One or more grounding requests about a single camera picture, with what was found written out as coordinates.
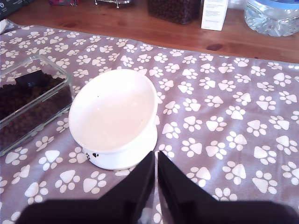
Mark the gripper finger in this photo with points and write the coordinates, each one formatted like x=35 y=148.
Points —
x=180 y=193
x=135 y=193

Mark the black measuring spoon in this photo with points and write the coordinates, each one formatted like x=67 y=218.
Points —
x=30 y=79

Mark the white raised cat bowl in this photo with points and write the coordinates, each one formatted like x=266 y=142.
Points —
x=112 y=112

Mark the purple paw print cloth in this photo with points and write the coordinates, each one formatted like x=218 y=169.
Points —
x=233 y=151

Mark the rectangular glass container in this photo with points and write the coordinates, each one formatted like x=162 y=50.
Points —
x=66 y=78

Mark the large brown kibble heap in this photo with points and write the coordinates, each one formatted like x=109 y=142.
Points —
x=23 y=112

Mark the dark kibble stock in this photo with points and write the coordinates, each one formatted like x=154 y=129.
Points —
x=174 y=12

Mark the small white printed carton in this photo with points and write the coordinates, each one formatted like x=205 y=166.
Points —
x=213 y=14

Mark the tall clear storage jar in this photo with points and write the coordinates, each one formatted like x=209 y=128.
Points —
x=174 y=9

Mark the large clear water bottle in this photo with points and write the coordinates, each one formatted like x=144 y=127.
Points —
x=271 y=16

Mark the white paper piece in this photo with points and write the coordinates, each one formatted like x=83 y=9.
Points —
x=4 y=26

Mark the dark green printed box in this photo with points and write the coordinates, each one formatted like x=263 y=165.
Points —
x=14 y=8

